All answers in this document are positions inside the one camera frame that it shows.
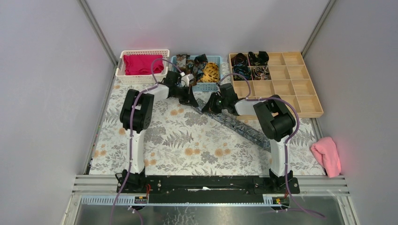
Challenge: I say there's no white plastic basket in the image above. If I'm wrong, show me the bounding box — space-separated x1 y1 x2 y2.
115 49 170 84

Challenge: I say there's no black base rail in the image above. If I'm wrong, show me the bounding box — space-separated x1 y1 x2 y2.
115 172 300 204

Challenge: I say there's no magenta cloth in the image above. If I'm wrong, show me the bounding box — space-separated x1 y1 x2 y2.
123 55 164 75

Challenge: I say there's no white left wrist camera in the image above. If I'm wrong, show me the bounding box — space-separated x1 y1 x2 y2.
180 72 195 87

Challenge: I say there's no grey leaf pattern tie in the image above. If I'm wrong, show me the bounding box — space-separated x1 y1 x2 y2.
194 99 271 152

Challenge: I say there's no yellow patterned tie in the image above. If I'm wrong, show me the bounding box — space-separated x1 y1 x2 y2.
199 62 220 83

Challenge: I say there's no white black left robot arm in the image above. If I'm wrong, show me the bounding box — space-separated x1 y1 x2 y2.
120 71 199 193

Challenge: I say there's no light blue plastic basket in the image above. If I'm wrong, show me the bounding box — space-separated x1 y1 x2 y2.
171 55 223 92

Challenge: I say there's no floral tablecloth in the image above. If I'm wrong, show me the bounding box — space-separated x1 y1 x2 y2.
90 63 326 176

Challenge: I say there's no rolled dark red tie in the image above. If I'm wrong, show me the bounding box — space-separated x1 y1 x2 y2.
230 53 249 66

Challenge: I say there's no rolled black tie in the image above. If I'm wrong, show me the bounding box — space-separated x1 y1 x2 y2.
248 51 269 66

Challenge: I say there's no pink cloth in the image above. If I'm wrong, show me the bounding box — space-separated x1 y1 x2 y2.
311 137 341 178

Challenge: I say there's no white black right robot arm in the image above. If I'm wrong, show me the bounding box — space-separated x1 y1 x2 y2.
202 83 296 193

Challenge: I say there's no rolled navy blue tie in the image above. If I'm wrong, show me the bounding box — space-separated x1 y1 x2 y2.
233 64 252 81

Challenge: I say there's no orange floral tie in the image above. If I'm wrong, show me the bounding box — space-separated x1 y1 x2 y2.
176 54 198 85

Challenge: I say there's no wooden compartment tray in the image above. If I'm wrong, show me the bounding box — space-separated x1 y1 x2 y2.
228 52 324 118

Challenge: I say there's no dark navy red tie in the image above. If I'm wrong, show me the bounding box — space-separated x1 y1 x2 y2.
186 54 208 82

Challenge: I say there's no rolled multicolour tie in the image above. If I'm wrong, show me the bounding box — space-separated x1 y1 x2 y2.
252 65 270 80

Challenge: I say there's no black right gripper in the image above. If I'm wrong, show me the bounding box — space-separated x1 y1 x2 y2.
202 92 228 114

